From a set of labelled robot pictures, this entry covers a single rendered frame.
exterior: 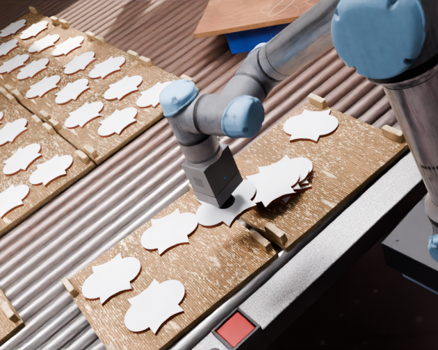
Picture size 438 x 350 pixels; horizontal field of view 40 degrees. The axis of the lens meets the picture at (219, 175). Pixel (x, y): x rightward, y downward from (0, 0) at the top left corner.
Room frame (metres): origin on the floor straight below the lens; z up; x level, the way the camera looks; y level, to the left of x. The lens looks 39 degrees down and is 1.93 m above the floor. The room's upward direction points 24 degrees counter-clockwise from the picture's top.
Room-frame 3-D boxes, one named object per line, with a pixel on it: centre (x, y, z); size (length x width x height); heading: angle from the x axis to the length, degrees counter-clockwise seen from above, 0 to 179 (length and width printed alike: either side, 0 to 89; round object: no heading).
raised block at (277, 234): (0.95, -0.06, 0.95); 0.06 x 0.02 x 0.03; 22
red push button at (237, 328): (0.77, 0.09, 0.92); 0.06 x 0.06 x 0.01; 23
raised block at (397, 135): (1.09, -0.43, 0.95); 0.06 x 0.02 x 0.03; 22
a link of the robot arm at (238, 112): (0.93, -0.07, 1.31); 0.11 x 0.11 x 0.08; 45
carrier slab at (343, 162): (1.14, -0.20, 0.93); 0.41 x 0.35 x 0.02; 112
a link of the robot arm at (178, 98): (0.98, 0.01, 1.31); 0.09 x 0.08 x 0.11; 45
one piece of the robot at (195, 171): (1.00, 0.01, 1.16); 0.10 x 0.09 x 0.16; 36
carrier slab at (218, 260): (1.00, 0.20, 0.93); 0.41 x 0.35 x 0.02; 110
